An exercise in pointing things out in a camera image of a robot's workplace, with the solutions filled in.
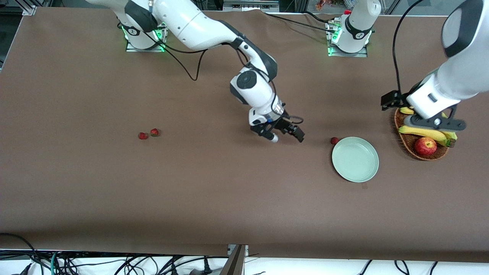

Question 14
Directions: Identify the pale green plate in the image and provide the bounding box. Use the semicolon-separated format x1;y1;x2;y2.
332;137;379;183

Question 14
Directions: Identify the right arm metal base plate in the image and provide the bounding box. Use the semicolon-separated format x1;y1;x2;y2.
125;23;167;53

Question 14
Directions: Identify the red apple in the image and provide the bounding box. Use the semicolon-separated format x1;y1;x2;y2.
415;137;437;156

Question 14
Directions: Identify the silver background equipment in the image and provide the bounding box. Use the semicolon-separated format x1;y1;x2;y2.
223;0;280;12

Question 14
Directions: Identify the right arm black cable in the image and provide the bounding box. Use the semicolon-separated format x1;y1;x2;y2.
151;32;304;125

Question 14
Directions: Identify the brown table cover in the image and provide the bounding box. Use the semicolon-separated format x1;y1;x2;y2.
0;7;489;263

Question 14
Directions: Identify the aluminium frame post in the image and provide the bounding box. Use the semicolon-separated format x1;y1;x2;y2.
15;0;37;16

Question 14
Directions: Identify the thick black floor cable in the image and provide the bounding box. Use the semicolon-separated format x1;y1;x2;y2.
0;232;40;265

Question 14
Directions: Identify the colourful background object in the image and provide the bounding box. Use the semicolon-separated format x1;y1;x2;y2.
315;0;358;11

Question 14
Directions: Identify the short black table cable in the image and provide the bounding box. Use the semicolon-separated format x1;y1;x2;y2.
304;11;333;24

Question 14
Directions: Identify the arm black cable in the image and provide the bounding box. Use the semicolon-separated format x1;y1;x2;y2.
151;32;304;125
392;0;425;94

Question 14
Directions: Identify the long black table cable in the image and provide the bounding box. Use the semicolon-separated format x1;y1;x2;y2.
264;13;337;34

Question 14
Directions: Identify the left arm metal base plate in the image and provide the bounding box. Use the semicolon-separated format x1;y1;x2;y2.
326;21;368;58

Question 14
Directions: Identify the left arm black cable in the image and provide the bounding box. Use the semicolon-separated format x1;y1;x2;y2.
392;0;425;94

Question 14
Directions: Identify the brown wicker basket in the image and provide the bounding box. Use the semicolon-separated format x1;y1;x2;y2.
394;107;449;161

